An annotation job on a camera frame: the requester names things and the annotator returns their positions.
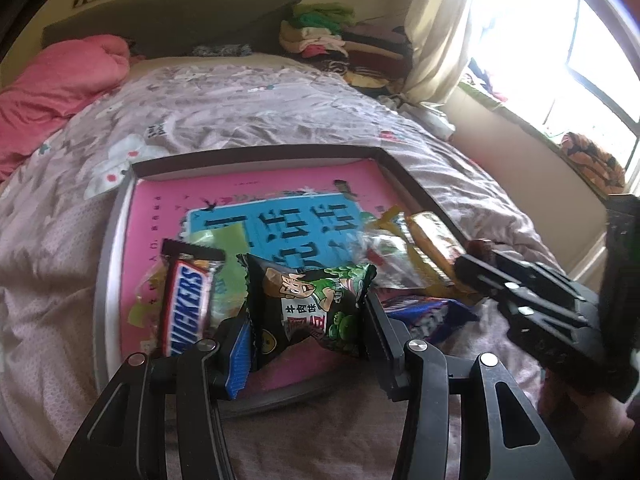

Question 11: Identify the white cloth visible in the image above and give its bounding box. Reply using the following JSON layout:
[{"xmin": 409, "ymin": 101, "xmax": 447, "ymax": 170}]
[{"xmin": 380, "ymin": 95, "xmax": 456, "ymax": 136}]

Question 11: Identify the colourful cloth heap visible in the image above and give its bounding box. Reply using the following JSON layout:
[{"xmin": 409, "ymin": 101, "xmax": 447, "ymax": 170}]
[{"xmin": 462, "ymin": 57, "xmax": 511, "ymax": 103}]

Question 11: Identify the dark patterned cloth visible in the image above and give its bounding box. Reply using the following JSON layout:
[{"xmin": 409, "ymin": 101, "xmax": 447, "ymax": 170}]
[{"xmin": 192, "ymin": 43, "xmax": 253, "ymax": 58}]

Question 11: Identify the dark upholstered headboard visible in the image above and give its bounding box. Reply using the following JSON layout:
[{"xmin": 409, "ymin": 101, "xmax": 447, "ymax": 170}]
[{"xmin": 42, "ymin": 0, "xmax": 303, "ymax": 61}]

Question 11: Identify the yellow snack packet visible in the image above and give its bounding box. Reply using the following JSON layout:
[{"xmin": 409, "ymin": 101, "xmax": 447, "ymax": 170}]
[{"xmin": 377, "ymin": 204, "xmax": 483, "ymax": 307}]

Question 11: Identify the blue snack packet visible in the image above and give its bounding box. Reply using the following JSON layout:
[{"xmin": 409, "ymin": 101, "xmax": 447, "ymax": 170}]
[{"xmin": 380, "ymin": 294, "xmax": 482, "ymax": 346}]

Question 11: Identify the pink tray with black rim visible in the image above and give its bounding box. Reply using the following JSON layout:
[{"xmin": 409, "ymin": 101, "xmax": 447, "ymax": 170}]
[{"xmin": 92, "ymin": 144, "xmax": 481, "ymax": 418}]

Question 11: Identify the window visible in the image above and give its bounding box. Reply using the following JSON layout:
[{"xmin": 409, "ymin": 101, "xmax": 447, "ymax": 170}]
[{"xmin": 465, "ymin": 0, "xmax": 640, "ymax": 161}]

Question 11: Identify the cream curtain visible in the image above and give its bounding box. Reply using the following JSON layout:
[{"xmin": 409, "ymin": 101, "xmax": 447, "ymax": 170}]
[{"xmin": 402, "ymin": 0, "xmax": 478, "ymax": 106}]

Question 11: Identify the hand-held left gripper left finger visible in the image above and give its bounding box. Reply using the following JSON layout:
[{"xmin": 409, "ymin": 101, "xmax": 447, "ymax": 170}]
[{"xmin": 54, "ymin": 316, "xmax": 254, "ymax": 480}]

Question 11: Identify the pink pillow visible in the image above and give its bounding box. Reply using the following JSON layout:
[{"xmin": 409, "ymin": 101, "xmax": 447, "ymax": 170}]
[{"xmin": 0, "ymin": 34, "xmax": 133, "ymax": 181}]

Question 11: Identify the orange patterned cushion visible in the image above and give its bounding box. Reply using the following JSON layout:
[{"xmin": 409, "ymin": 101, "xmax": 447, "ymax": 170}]
[{"xmin": 560, "ymin": 131, "xmax": 626, "ymax": 191}]

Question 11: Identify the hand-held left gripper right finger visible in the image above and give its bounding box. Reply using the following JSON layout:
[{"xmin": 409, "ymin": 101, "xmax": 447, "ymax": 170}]
[{"xmin": 363, "ymin": 292, "xmax": 577, "ymax": 480}]

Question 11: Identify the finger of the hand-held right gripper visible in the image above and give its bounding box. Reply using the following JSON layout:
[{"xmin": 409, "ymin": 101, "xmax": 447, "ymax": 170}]
[
  {"xmin": 454, "ymin": 255, "xmax": 602, "ymax": 392},
  {"xmin": 491, "ymin": 249, "xmax": 602, "ymax": 322}
]

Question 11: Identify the brown chocolate bar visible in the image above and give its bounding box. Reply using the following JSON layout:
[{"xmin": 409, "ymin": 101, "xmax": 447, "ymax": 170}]
[{"xmin": 159, "ymin": 239, "xmax": 227, "ymax": 361}]

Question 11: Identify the green-wrapped yellow cake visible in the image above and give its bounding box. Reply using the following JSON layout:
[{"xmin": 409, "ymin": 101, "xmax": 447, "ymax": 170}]
[{"xmin": 189, "ymin": 224, "xmax": 251, "ymax": 331}]

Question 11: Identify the pink book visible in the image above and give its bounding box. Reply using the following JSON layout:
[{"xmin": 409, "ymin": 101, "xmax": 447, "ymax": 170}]
[{"xmin": 120, "ymin": 157, "xmax": 451, "ymax": 393}]

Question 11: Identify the pile of folded clothes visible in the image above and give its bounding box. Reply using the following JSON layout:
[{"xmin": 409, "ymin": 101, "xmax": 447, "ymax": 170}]
[{"xmin": 279, "ymin": 2, "xmax": 416, "ymax": 93}]

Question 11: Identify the clear-wrapped brown pastry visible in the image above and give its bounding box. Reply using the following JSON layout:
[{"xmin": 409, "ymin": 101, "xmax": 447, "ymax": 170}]
[{"xmin": 357, "ymin": 210, "xmax": 418, "ymax": 291}]

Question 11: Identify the black green pea packet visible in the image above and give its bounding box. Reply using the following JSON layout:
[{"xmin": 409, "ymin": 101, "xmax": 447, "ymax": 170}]
[{"xmin": 236, "ymin": 252, "xmax": 378, "ymax": 372}]

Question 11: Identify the orange snack packet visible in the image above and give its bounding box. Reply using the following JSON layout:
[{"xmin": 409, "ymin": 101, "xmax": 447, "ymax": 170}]
[{"xmin": 406, "ymin": 211, "xmax": 468, "ymax": 286}]

